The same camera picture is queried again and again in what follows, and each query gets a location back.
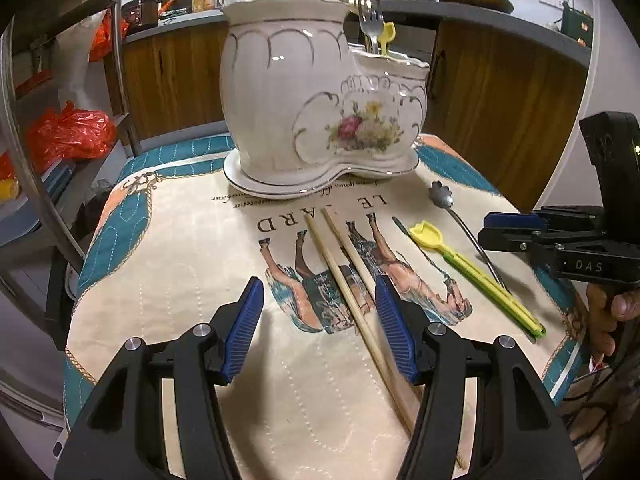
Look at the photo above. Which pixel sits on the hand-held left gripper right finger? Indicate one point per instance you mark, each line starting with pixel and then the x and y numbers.
pixel 395 330

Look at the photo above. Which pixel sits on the white ceramic holder saucer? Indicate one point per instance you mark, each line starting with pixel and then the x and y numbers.
pixel 260 187

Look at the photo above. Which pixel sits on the printed quilted table cover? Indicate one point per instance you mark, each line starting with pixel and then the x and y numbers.
pixel 175 260

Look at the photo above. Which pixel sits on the dark cooking pot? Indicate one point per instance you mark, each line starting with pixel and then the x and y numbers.
pixel 141 10

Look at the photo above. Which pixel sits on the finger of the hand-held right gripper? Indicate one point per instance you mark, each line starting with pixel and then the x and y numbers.
pixel 505 241
pixel 510 221

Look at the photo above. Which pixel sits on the grey kitchen countertop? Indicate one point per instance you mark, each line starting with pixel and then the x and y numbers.
pixel 500 25

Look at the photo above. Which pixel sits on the wooden lower cabinets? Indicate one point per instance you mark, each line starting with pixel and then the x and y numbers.
pixel 175 80

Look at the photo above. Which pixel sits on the metal shelf rack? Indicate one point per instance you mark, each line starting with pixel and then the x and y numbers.
pixel 50 200

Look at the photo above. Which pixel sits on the small red plastic bag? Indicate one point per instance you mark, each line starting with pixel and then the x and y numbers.
pixel 105 35

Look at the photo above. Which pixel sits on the white floral ceramic utensil holder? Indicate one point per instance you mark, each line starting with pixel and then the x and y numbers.
pixel 275 95

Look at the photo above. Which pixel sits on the yellow plastic object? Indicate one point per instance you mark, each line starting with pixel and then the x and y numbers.
pixel 9 191

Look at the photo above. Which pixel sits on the large red plastic bag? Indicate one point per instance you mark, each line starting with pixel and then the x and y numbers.
pixel 70 130

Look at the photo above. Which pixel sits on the wooden chopstick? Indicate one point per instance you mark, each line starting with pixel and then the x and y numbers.
pixel 350 252
pixel 345 300

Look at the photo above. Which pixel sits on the white bowl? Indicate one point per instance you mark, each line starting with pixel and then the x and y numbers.
pixel 72 282

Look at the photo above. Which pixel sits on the person's right hand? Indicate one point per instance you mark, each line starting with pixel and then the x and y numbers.
pixel 602 320

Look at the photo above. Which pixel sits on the silver flower-shaped spoon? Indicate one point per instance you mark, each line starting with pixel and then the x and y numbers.
pixel 440 194

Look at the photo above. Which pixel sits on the green box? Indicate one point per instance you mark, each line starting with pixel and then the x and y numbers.
pixel 576 25

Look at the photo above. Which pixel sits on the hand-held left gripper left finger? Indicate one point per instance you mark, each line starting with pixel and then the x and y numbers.
pixel 242 330

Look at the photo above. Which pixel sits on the silver metal fork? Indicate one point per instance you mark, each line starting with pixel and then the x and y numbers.
pixel 371 22

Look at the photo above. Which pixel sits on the white plastic bag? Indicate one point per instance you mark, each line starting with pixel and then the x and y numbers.
pixel 80 65

